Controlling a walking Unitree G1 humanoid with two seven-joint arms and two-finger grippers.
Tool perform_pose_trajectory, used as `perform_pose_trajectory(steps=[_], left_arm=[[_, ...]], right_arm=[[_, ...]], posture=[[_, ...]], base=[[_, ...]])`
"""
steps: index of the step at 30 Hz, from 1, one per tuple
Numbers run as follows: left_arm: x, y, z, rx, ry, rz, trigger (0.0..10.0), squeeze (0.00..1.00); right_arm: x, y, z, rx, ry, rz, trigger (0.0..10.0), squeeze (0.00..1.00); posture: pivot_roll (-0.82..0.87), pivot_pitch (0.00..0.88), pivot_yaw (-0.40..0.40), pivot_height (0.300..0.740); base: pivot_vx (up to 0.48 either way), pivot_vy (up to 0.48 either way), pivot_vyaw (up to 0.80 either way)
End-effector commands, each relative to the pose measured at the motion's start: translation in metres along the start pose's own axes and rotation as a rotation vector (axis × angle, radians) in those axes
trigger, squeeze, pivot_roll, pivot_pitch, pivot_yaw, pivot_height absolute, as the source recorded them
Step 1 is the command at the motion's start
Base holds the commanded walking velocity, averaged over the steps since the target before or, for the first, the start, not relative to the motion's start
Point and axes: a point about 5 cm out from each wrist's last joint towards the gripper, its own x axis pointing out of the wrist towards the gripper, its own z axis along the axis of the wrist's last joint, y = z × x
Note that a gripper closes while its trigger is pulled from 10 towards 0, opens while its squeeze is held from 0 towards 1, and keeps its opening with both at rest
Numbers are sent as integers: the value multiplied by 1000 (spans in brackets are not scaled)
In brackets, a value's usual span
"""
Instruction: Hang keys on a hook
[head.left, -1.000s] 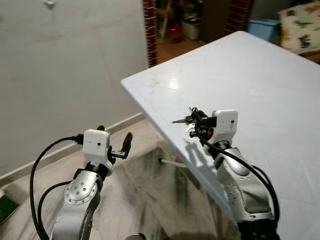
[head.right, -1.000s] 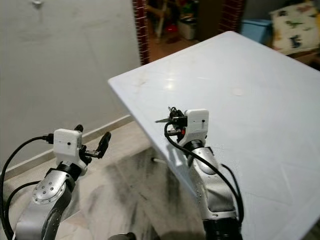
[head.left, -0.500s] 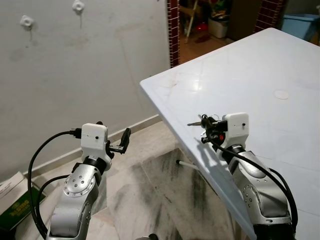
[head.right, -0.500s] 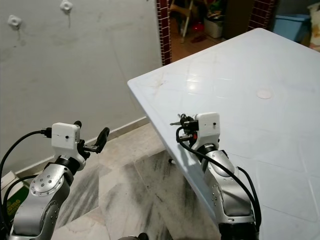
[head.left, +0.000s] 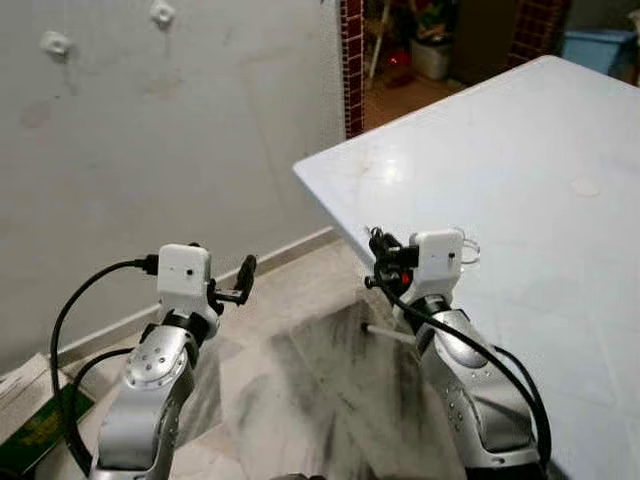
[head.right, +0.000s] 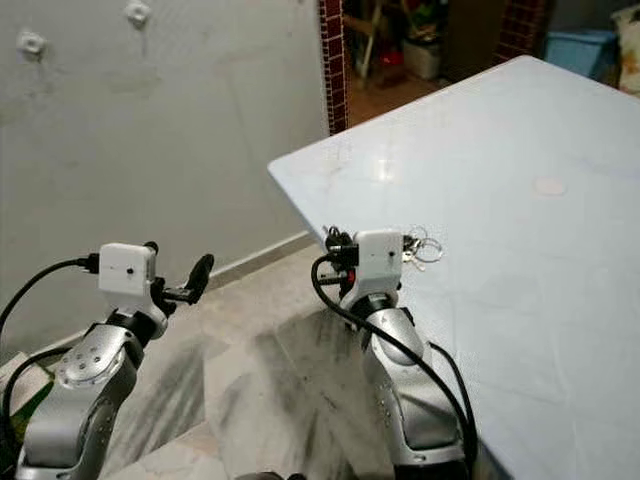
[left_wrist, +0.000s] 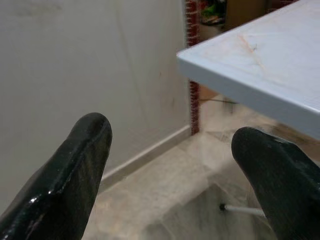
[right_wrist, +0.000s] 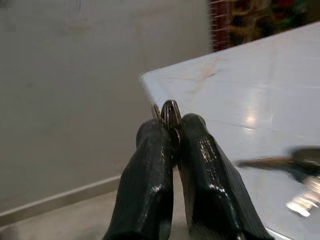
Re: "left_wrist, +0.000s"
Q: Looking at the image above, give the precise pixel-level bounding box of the brown wooden door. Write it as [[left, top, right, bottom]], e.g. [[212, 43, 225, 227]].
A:
[[226, 0, 283, 26]]

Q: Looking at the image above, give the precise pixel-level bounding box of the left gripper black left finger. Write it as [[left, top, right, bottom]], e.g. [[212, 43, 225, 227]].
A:
[[0, 112, 113, 240]]

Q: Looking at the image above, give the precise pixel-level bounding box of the white plastic folding table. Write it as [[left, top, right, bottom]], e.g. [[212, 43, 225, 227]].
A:
[[176, 0, 320, 218]]

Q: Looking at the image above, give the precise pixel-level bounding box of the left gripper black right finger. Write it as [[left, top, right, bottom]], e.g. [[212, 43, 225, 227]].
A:
[[231, 126, 320, 240]]

